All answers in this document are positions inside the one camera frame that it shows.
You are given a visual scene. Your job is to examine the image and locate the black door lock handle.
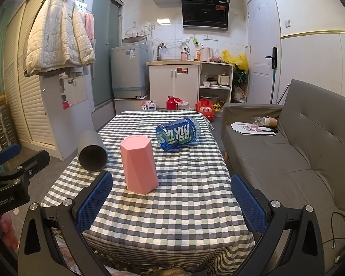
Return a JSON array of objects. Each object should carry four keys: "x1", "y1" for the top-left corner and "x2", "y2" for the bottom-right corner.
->
[{"x1": 265, "y1": 47, "x2": 278, "y2": 69}]

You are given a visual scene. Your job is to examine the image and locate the white open shelf unit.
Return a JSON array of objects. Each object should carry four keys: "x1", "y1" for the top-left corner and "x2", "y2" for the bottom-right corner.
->
[{"x1": 198, "y1": 62, "x2": 234, "y2": 107}]

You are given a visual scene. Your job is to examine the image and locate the white electric kettle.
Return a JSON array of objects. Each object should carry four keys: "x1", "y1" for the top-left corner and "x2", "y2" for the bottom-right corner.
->
[{"x1": 200, "y1": 47, "x2": 214, "y2": 62}]

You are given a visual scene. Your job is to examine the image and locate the grey cup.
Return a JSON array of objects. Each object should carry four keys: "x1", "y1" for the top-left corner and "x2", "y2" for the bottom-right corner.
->
[{"x1": 78, "y1": 130, "x2": 108, "y2": 173}]

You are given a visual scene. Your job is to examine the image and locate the green plant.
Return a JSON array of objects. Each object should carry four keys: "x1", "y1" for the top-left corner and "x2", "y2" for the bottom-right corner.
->
[{"x1": 233, "y1": 65, "x2": 249, "y2": 92}]

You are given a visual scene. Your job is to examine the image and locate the person's left hand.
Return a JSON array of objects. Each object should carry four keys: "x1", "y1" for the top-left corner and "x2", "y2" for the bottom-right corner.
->
[{"x1": 0, "y1": 214, "x2": 19, "y2": 250}]

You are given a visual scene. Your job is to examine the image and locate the white tissue pack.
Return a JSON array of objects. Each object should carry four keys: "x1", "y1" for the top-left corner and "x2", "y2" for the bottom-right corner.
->
[{"x1": 141, "y1": 99, "x2": 157, "y2": 111}]

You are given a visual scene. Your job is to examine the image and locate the red shopping bag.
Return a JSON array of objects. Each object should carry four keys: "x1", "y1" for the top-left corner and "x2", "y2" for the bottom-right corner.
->
[{"x1": 195, "y1": 99, "x2": 216, "y2": 120}]

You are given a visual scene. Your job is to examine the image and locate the grey washing machine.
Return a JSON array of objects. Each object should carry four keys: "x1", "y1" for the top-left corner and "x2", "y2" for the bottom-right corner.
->
[{"x1": 111, "y1": 44, "x2": 150, "y2": 100}]

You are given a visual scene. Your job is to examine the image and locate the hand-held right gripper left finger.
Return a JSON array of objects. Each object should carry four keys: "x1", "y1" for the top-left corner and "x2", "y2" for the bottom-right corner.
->
[{"x1": 17, "y1": 170, "x2": 114, "y2": 276}]

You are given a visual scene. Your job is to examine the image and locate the wire clothes hanger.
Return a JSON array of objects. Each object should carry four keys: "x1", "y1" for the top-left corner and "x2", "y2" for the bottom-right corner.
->
[{"x1": 125, "y1": 26, "x2": 147, "y2": 39}]

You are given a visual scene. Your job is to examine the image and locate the white door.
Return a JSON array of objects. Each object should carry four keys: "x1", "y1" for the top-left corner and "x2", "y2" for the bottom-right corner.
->
[{"x1": 246, "y1": 0, "x2": 282, "y2": 104}]

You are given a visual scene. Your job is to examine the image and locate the pink towel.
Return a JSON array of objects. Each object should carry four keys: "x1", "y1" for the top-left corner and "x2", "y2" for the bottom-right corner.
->
[{"x1": 80, "y1": 11, "x2": 95, "y2": 42}]

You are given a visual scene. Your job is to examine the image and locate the dark ribbed suitcase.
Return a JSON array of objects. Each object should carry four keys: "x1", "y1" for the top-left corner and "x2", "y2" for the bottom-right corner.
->
[{"x1": 0, "y1": 103, "x2": 18, "y2": 150}]

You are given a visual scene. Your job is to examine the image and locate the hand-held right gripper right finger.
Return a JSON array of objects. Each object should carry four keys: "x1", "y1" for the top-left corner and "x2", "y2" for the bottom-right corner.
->
[{"x1": 230, "y1": 174, "x2": 326, "y2": 276}]

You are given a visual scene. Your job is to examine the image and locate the black cable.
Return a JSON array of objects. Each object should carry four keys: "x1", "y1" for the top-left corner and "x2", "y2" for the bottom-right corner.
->
[{"x1": 322, "y1": 211, "x2": 345, "y2": 265}]

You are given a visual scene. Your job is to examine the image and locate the louvered wardrobe doors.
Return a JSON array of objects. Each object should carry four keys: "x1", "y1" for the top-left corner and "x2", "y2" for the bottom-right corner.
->
[{"x1": 3, "y1": 0, "x2": 58, "y2": 150}]

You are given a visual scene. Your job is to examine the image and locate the grey basin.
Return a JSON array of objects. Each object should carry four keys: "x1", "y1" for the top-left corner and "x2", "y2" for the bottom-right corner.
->
[{"x1": 200, "y1": 93, "x2": 219, "y2": 104}]

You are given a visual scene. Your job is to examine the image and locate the pink hexagonal cup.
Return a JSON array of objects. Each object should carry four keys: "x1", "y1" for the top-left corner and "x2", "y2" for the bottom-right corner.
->
[{"x1": 120, "y1": 135, "x2": 159, "y2": 194}]

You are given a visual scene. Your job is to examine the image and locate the white sink cabinet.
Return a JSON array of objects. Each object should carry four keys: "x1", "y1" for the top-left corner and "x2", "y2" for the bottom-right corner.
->
[{"x1": 146, "y1": 60, "x2": 202, "y2": 111}]

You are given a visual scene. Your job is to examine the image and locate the blue labelled plastic bottle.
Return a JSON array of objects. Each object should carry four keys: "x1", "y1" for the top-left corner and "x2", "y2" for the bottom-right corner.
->
[{"x1": 156, "y1": 117, "x2": 202, "y2": 152}]

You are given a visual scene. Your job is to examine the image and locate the grey checked tablecloth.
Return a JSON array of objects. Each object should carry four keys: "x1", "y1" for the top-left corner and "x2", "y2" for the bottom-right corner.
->
[{"x1": 40, "y1": 111, "x2": 256, "y2": 273}]

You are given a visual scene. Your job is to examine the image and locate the yellow plastic bag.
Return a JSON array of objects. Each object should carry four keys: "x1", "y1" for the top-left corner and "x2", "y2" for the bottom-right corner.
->
[{"x1": 221, "y1": 50, "x2": 249, "y2": 72}]

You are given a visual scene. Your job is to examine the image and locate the printed paper fan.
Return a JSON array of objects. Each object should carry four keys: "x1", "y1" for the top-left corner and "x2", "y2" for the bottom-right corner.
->
[{"x1": 231, "y1": 121, "x2": 276, "y2": 135}]

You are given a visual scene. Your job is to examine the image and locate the frosted glass sliding door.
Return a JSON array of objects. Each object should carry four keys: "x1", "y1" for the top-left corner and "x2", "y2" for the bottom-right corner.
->
[{"x1": 90, "y1": 0, "x2": 124, "y2": 112}]

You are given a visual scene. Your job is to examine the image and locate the grey sofa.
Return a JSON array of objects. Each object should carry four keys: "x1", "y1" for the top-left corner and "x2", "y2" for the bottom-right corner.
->
[{"x1": 221, "y1": 79, "x2": 345, "y2": 276}]

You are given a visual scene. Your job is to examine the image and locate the brown paper cup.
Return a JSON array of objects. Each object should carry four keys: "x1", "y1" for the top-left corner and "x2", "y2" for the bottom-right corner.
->
[{"x1": 261, "y1": 116, "x2": 277, "y2": 128}]

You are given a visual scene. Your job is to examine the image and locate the black range hood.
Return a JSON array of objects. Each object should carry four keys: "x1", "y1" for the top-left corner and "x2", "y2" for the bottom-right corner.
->
[{"x1": 179, "y1": 0, "x2": 230, "y2": 30}]

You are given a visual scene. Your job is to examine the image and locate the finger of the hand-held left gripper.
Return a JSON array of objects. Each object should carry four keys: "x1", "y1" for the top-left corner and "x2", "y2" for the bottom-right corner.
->
[
  {"x1": 4, "y1": 149, "x2": 51, "y2": 185},
  {"x1": 0, "y1": 143, "x2": 21, "y2": 179}
]

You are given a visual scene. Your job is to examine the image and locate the white padded jacket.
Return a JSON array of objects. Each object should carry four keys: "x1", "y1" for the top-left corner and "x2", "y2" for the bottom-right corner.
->
[{"x1": 24, "y1": 0, "x2": 96, "y2": 77}]

